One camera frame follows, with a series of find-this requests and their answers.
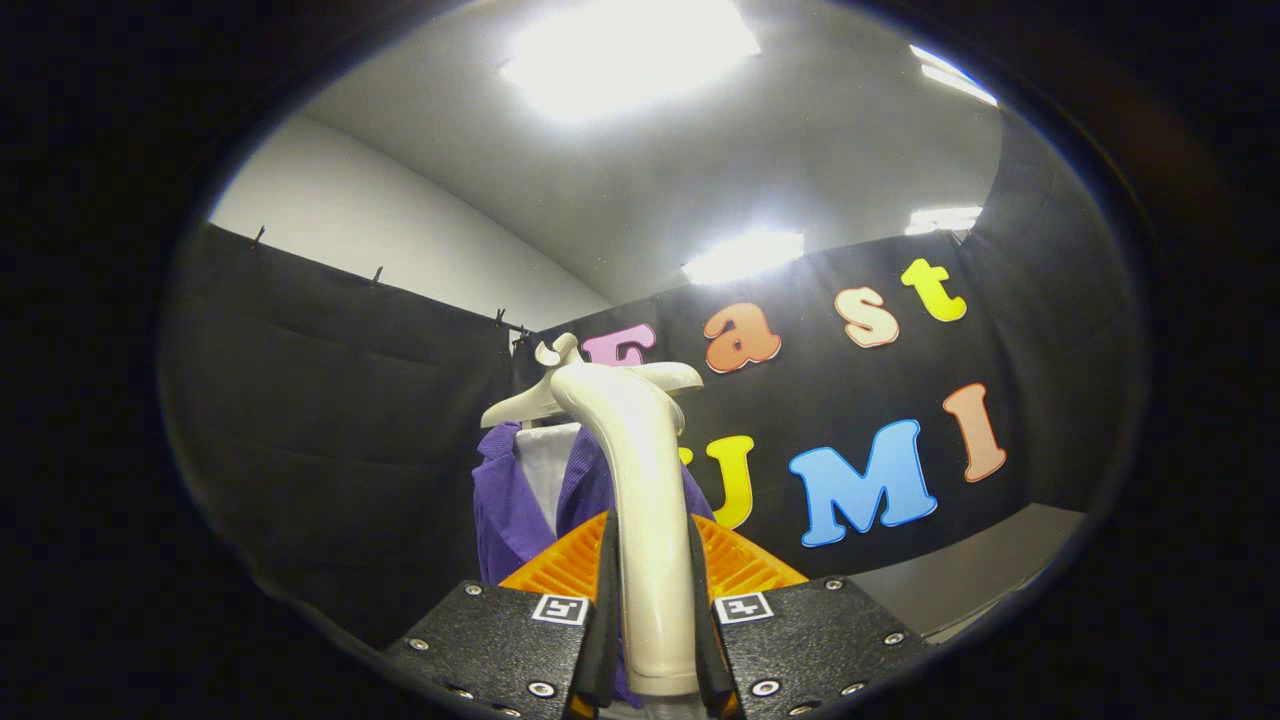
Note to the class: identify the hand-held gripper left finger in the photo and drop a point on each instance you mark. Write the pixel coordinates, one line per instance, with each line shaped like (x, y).
(606, 650)

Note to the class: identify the black quilted side cloth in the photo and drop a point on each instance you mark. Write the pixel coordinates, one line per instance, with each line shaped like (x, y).
(330, 430)
(1060, 350)

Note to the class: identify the grey cabinet with dark top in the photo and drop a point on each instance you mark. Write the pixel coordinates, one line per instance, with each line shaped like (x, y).
(970, 580)

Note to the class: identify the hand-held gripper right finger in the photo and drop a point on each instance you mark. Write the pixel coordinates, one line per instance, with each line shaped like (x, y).
(705, 650)

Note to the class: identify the cream clothes hanger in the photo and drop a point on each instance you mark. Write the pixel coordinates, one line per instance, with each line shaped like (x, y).
(515, 408)

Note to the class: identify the large square ceiling light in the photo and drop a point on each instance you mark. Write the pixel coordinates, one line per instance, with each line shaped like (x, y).
(630, 55)

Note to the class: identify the long ceiling light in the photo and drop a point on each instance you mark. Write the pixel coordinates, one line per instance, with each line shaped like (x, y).
(745, 257)

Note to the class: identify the ceiling light panel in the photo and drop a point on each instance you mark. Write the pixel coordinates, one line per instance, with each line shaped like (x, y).
(955, 78)

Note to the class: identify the white shirt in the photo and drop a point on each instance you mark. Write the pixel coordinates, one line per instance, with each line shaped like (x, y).
(550, 470)

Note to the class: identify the black backdrop cloth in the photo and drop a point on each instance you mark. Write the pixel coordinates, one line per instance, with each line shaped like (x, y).
(800, 400)

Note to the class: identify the small ceiling light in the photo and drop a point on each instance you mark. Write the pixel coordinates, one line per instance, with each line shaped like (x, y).
(945, 220)

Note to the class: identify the purple jacket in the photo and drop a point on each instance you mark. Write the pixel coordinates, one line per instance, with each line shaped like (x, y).
(510, 510)

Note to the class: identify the cream garment steamer head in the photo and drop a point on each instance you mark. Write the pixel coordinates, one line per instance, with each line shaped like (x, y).
(650, 550)

